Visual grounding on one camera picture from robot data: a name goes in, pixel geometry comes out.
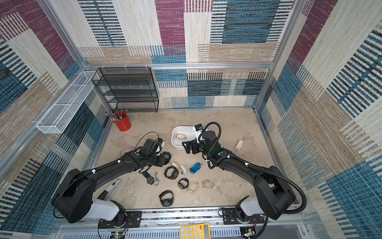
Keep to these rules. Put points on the black dial watch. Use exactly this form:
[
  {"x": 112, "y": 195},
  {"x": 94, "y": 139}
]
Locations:
[{"x": 149, "y": 179}]

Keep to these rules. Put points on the black chunky watch front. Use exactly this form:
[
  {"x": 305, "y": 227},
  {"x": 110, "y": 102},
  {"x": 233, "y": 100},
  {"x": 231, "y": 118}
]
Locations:
[{"x": 166, "y": 198}]

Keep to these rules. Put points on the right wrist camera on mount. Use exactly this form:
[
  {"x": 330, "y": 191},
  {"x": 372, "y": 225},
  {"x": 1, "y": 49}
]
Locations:
[{"x": 198, "y": 131}]

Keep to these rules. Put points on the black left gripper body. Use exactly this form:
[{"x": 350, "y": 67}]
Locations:
[{"x": 157, "y": 161}]

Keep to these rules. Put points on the cream round face watch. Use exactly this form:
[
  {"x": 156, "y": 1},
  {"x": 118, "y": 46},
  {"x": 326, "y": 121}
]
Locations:
[{"x": 181, "y": 136}]

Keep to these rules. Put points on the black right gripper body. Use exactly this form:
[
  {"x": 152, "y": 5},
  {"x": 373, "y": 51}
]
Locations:
[{"x": 190, "y": 146}]

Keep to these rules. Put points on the black slim band watch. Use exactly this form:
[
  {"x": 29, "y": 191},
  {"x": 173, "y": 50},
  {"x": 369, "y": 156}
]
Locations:
[{"x": 183, "y": 183}]

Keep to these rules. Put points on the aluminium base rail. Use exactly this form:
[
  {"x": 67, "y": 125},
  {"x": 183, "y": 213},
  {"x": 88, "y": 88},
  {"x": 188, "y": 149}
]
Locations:
[{"x": 167, "y": 224}]

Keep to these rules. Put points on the white mesh wall basket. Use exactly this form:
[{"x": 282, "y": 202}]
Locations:
[{"x": 58, "y": 117}]

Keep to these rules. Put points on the black rugged digital watch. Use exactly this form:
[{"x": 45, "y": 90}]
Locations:
[{"x": 165, "y": 157}]

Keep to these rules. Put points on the grey white handheld device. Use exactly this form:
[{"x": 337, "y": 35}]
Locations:
[{"x": 112, "y": 188}]

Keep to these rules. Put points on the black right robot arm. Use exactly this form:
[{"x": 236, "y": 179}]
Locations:
[{"x": 275, "y": 194}]

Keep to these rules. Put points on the beige strap steel watch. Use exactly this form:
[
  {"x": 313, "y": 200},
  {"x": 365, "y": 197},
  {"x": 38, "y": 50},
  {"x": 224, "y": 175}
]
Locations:
[{"x": 175, "y": 165}]

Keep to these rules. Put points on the white plastic storage box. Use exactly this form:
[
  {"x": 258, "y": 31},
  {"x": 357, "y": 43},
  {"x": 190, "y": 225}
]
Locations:
[{"x": 187, "y": 130}]

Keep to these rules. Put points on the rose gold white watch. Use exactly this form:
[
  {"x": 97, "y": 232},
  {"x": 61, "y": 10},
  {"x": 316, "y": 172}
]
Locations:
[{"x": 183, "y": 170}]

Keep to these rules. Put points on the silver metal link watch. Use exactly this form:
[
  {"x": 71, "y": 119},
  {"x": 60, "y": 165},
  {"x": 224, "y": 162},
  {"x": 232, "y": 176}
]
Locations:
[{"x": 156, "y": 179}]

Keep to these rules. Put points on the large black sport watch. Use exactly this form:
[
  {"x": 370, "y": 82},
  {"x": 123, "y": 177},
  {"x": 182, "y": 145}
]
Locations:
[{"x": 171, "y": 172}]

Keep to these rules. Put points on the red pen cup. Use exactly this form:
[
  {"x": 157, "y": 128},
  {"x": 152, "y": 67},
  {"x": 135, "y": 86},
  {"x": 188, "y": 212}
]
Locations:
[{"x": 124, "y": 123}]

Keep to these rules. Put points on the yellow keypad pendant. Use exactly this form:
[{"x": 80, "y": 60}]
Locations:
[{"x": 199, "y": 231}]

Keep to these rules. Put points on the black wire shelf rack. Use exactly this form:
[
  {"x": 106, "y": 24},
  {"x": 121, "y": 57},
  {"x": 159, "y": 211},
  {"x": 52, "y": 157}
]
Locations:
[{"x": 130, "y": 89}]

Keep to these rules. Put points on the translucent blue watch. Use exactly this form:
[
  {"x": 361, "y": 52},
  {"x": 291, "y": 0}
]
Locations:
[{"x": 195, "y": 168}]

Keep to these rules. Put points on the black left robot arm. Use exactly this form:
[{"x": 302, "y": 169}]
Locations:
[{"x": 74, "y": 200}]

